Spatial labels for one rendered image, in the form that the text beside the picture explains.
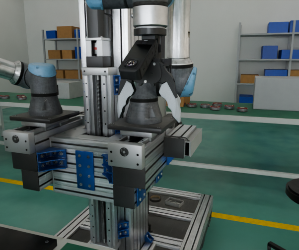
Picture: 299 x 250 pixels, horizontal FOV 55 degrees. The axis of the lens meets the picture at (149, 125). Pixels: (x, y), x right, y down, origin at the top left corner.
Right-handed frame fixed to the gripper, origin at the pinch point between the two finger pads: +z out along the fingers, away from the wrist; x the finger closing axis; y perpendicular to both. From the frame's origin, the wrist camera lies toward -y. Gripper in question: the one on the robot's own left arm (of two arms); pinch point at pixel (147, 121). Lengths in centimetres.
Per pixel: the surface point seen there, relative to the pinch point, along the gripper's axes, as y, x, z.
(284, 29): 588, -67, -66
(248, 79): 588, -6, 32
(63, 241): 3.7, 28.6, 40.3
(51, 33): 573, 472, -71
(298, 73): 591, -101, 18
